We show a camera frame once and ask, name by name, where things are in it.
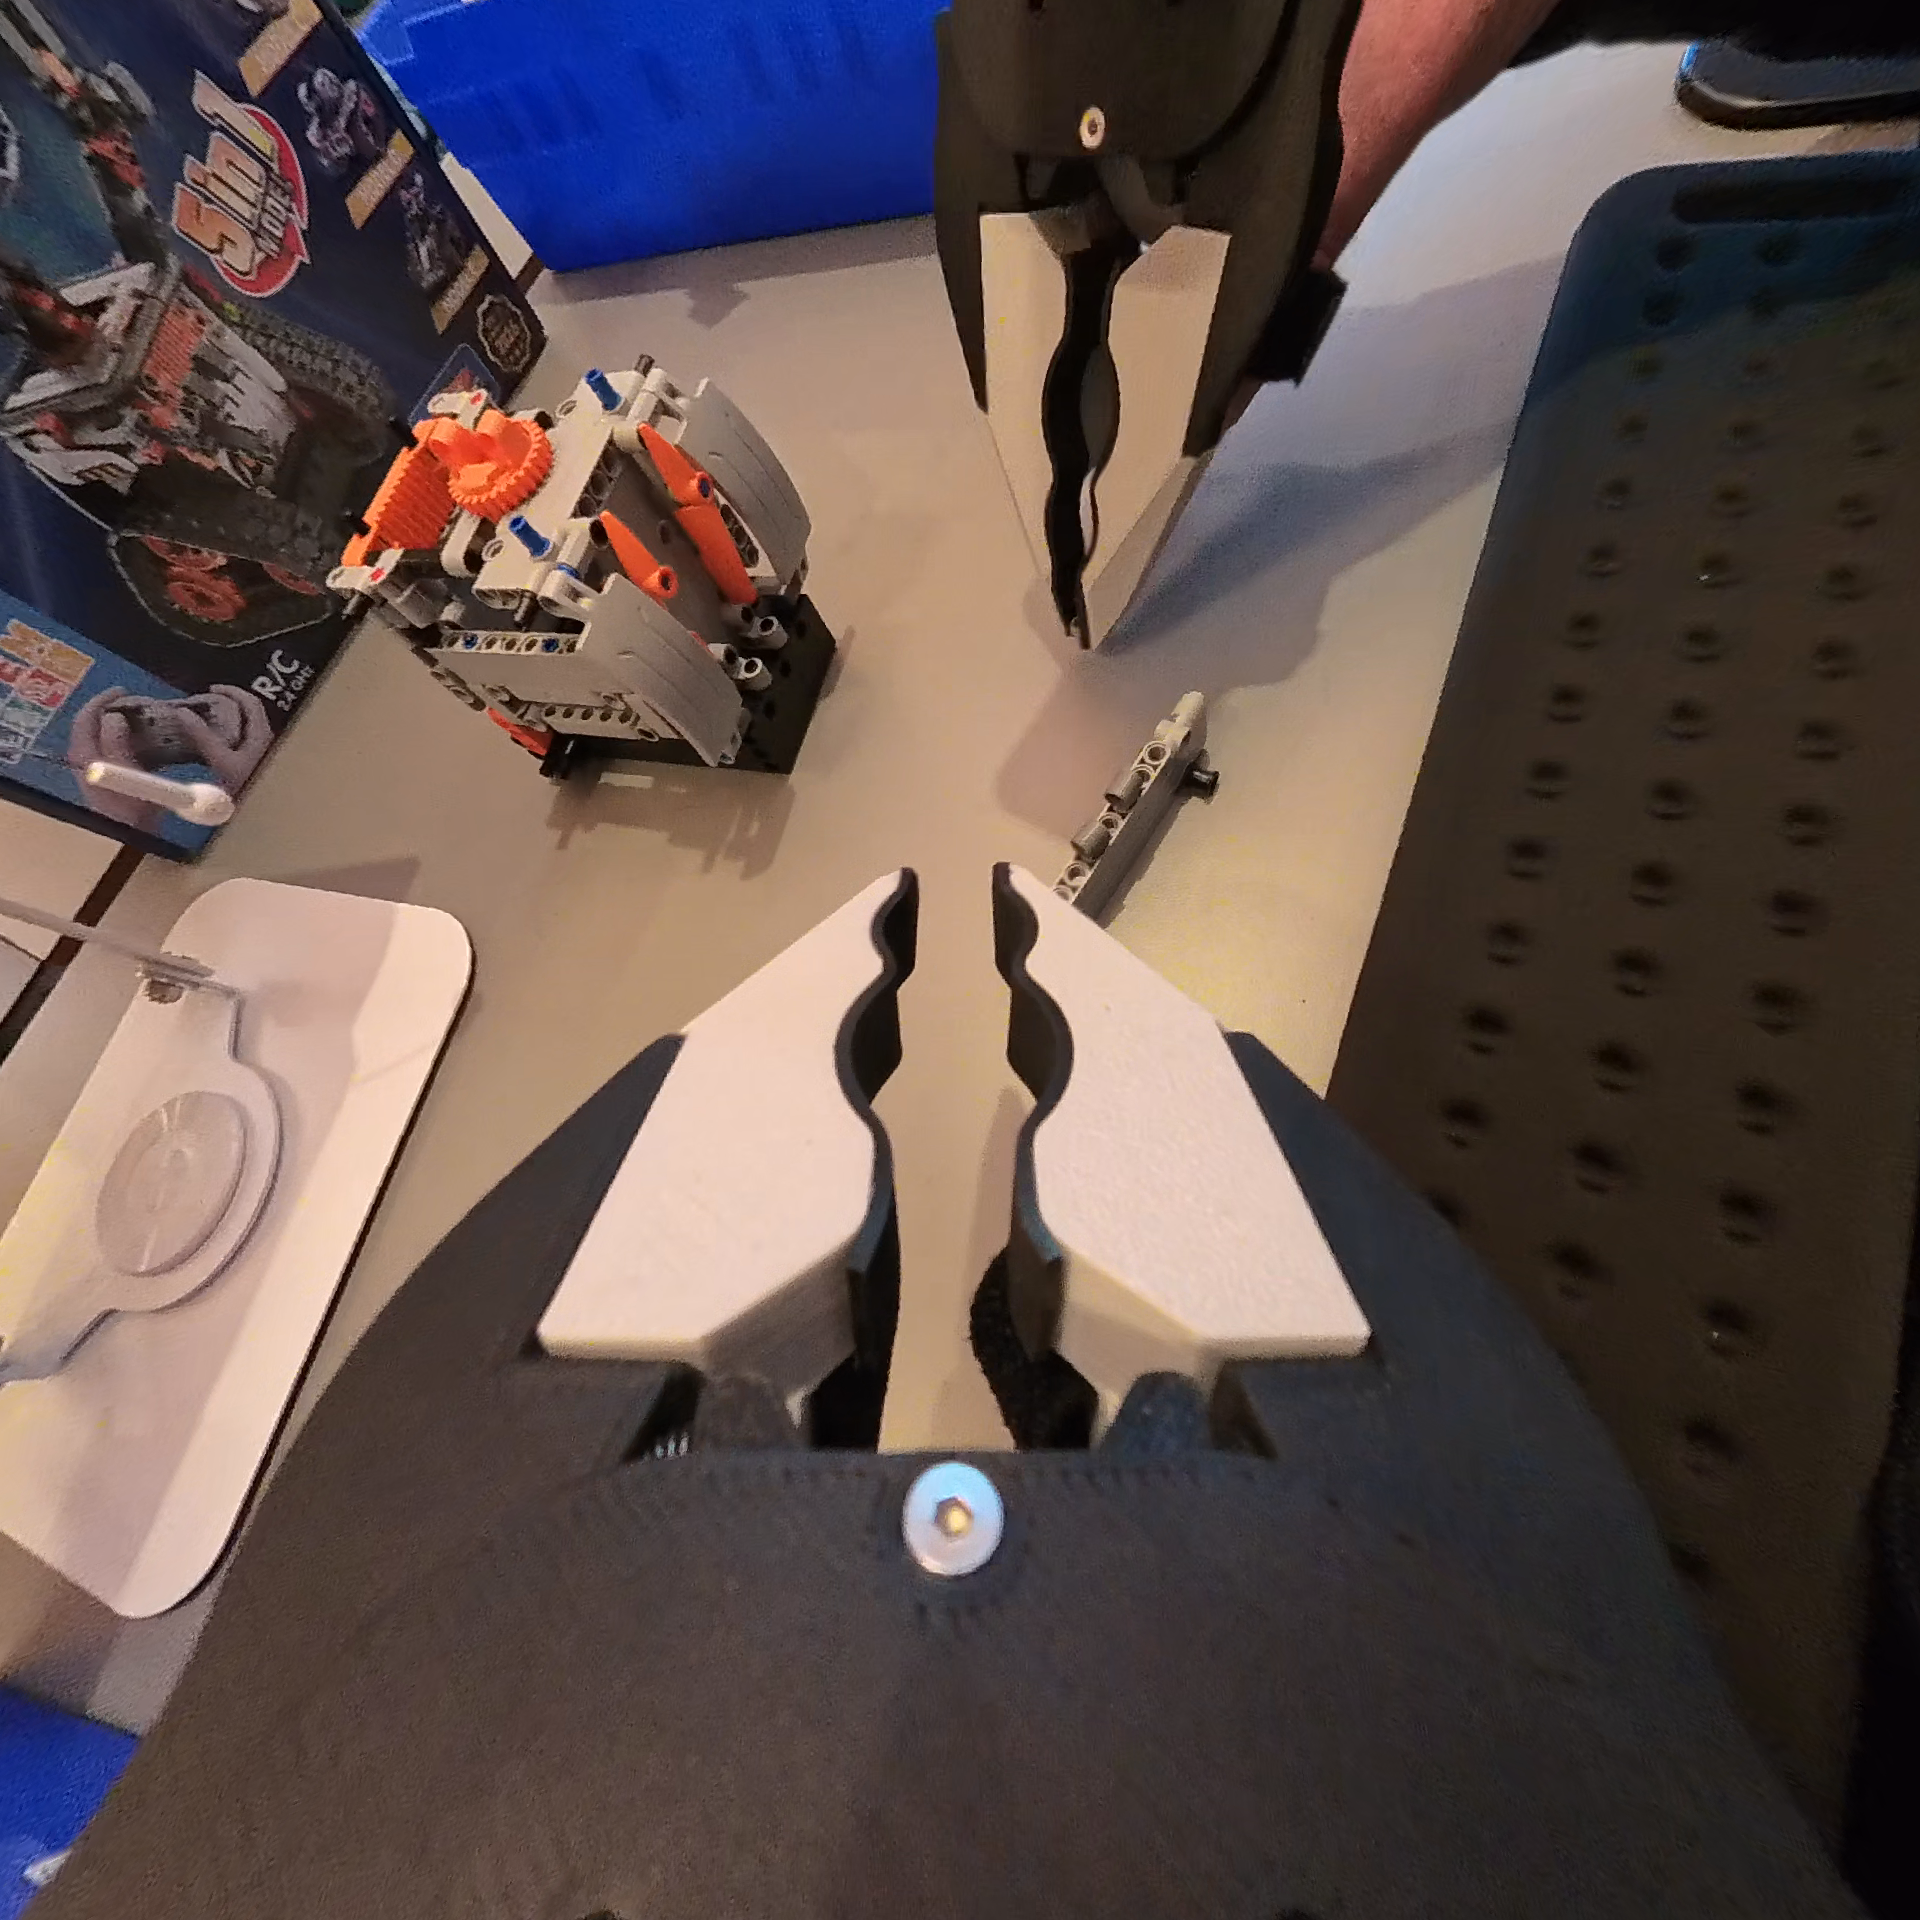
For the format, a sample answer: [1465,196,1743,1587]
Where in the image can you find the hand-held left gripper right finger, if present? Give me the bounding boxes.
[989,862,1373,1414]

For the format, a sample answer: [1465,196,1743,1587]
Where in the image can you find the grey orange toy brick model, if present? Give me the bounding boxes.
[321,354,841,781]

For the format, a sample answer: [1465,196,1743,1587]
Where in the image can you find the white stand with base plate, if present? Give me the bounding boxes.
[0,754,478,1622]

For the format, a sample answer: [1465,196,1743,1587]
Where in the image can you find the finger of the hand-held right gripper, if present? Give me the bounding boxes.
[983,211,1105,649]
[1079,222,1249,657]

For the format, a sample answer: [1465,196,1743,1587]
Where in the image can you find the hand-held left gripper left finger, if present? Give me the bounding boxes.
[535,866,922,1414]

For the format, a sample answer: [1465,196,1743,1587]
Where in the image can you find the person's right hand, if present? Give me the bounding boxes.
[1322,0,1566,268]

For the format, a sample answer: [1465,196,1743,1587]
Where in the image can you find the black studded foam pad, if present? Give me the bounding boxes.
[1327,150,1920,1853]

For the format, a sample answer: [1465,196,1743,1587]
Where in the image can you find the light grey holed brick beam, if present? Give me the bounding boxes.
[1053,720,1208,921]

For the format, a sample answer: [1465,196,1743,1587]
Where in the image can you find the blue plastic bin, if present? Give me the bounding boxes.
[0,1684,146,1920]
[357,0,951,276]

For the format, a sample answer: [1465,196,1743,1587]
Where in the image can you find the blue toy set box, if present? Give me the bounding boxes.
[0,0,551,866]

